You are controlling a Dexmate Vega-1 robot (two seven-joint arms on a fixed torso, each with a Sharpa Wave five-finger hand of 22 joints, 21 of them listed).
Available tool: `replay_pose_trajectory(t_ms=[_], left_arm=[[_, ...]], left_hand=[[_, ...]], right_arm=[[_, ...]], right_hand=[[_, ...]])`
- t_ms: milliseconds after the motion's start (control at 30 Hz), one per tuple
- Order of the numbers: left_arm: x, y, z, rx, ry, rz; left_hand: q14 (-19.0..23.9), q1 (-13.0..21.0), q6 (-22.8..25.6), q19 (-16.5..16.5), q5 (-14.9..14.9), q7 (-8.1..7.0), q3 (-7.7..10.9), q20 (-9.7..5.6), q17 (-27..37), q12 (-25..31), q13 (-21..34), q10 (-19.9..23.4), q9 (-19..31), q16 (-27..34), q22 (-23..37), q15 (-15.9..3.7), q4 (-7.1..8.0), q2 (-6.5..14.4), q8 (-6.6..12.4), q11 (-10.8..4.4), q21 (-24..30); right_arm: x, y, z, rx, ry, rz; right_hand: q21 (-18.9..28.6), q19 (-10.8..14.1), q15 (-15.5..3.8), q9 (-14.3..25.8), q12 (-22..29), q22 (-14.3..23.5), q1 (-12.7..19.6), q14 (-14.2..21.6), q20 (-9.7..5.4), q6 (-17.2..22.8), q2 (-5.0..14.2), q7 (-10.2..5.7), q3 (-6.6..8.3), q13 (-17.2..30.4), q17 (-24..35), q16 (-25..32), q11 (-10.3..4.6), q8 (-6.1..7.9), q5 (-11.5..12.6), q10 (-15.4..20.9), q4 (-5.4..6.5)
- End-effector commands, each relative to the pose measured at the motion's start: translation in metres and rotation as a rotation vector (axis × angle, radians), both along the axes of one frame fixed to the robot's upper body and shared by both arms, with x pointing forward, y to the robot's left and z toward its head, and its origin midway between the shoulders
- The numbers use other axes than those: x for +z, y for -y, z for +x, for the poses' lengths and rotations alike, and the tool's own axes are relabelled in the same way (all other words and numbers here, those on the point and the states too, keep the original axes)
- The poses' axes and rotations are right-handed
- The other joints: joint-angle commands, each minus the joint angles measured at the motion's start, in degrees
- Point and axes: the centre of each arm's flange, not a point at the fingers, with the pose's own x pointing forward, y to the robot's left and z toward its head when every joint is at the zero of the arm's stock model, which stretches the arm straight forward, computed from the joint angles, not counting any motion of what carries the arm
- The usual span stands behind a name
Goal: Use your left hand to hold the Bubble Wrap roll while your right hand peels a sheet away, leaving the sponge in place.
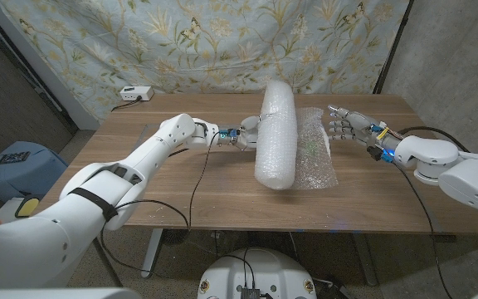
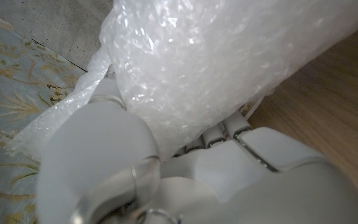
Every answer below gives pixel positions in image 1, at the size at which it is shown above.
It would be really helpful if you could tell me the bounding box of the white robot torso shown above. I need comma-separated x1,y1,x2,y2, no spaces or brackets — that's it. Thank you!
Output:
197,248,318,299

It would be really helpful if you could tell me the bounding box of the black backdrop pole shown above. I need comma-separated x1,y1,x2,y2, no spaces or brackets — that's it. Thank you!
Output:
373,0,414,96

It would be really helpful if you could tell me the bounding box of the floral backdrop cloth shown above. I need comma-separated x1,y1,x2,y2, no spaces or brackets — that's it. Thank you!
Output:
0,0,411,122

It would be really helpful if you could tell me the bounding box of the black round fan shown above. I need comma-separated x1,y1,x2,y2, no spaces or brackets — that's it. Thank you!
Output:
161,228,191,247

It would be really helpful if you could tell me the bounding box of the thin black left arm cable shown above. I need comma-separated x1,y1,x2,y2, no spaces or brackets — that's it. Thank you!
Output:
100,131,224,276

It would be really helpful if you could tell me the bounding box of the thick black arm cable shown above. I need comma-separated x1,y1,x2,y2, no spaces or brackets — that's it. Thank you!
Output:
92,146,191,288
398,125,471,153

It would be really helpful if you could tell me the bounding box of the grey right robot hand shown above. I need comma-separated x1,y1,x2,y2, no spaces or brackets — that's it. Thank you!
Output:
327,104,402,157

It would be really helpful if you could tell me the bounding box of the bubble wrap roll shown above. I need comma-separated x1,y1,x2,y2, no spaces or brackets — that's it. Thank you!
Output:
254,80,340,192

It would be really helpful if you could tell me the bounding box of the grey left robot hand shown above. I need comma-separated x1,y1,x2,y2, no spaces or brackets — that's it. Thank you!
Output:
217,111,274,151

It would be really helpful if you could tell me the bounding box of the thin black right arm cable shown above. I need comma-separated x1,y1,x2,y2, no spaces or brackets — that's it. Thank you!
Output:
391,159,456,299

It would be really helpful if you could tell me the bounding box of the black torso device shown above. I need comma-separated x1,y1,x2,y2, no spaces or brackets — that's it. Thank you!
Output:
239,286,261,299

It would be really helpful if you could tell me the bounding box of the black power strip cable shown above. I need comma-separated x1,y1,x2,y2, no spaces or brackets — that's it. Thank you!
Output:
111,96,144,113

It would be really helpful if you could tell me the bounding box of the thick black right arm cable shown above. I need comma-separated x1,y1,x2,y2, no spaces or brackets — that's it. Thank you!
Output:
398,125,471,153

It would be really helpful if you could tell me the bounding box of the white power strip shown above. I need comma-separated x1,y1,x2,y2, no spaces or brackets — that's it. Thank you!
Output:
119,86,155,102

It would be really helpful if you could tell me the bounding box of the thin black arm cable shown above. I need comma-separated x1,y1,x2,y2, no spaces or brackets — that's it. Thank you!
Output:
100,131,224,276
391,159,456,299

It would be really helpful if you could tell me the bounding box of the yellow black-rimmed pad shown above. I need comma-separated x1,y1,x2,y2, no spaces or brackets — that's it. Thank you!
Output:
14,194,41,219

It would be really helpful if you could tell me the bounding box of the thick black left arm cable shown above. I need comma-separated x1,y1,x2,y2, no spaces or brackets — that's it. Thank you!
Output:
92,146,191,288

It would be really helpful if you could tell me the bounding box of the black torso cable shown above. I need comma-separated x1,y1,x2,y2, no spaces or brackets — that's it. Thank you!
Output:
221,248,257,288

